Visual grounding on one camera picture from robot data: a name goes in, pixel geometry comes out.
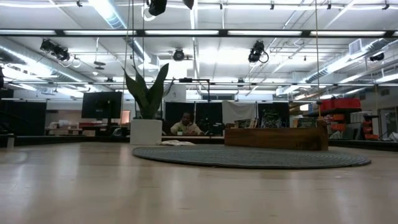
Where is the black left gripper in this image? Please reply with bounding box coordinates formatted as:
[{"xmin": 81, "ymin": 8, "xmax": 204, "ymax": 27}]
[{"xmin": 147, "ymin": 0, "xmax": 195, "ymax": 16}]

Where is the brown tea packet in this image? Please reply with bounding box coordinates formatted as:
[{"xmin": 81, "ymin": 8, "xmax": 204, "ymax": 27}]
[{"xmin": 233, "ymin": 118, "xmax": 259, "ymax": 129}]

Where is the dark blue tea packet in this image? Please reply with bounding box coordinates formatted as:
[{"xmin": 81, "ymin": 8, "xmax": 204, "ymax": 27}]
[{"xmin": 259, "ymin": 108, "xmax": 283, "ymax": 129}]

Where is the dark printed tea packet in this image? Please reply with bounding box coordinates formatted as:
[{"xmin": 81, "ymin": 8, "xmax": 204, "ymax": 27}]
[{"xmin": 294, "ymin": 116, "xmax": 318, "ymax": 129}]

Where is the wooden tea organizer box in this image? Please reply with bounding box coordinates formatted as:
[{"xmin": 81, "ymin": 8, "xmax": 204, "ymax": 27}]
[{"xmin": 224, "ymin": 119, "xmax": 329, "ymax": 152}]

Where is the black overhead light bar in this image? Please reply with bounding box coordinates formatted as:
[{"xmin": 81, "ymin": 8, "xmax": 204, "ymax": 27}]
[{"xmin": 0, "ymin": 29, "xmax": 398, "ymax": 39}]

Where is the black round spot lamp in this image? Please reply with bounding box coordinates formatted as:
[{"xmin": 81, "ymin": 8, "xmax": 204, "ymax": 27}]
[{"xmin": 172, "ymin": 48, "xmax": 186, "ymax": 62}]

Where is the green snake plant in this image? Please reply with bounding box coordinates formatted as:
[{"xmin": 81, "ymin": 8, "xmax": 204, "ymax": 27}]
[{"xmin": 123, "ymin": 63, "xmax": 170, "ymax": 121}]

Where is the black partition panel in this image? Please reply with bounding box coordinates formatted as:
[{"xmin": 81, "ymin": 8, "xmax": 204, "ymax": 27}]
[
  {"xmin": 0, "ymin": 99, "xmax": 47, "ymax": 137},
  {"xmin": 164, "ymin": 101, "xmax": 223, "ymax": 136},
  {"xmin": 257, "ymin": 102, "xmax": 290, "ymax": 128}
]

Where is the white hanging sheet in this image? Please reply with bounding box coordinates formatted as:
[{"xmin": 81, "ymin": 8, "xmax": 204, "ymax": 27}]
[{"xmin": 221, "ymin": 100, "xmax": 257, "ymax": 125}]

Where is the person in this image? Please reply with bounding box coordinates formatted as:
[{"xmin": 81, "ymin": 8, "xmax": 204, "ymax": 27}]
[{"xmin": 170, "ymin": 111, "xmax": 205, "ymax": 136}]

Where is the white plant pot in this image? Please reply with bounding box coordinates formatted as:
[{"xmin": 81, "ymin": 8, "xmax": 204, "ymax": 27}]
[{"xmin": 129, "ymin": 119, "xmax": 163, "ymax": 146}]

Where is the black computer monitor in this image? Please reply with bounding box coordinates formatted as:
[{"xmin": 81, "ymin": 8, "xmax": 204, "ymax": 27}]
[{"xmin": 81, "ymin": 91, "xmax": 123, "ymax": 119}]

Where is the round grey woven mat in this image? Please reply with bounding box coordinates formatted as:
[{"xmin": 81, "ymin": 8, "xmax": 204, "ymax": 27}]
[{"xmin": 132, "ymin": 146, "xmax": 372, "ymax": 170}]

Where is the cluttered office desk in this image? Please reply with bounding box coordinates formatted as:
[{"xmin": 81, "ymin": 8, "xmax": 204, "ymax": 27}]
[{"xmin": 46, "ymin": 119, "xmax": 131, "ymax": 138}]

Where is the black storage shelf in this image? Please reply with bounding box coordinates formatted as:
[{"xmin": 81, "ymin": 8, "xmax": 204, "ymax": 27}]
[{"xmin": 303, "ymin": 107, "xmax": 381, "ymax": 141}]

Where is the large red storage bin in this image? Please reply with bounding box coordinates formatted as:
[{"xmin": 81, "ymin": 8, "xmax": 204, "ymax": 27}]
[{"xmin": 333, "ymin": 98, "xmax": 362, "ymax": 110}]

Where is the black camera stand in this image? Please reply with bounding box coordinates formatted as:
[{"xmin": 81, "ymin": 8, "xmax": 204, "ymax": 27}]
[{"xmin": 178, "ymin": 77, "xmax": 211, "ymax": 103}]

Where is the black camera with cable loop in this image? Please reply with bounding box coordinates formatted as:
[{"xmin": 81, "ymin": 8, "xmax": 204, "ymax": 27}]
[{"xmin": 248, "ymin": 40, "xmax": 270, "ymax": 64}]

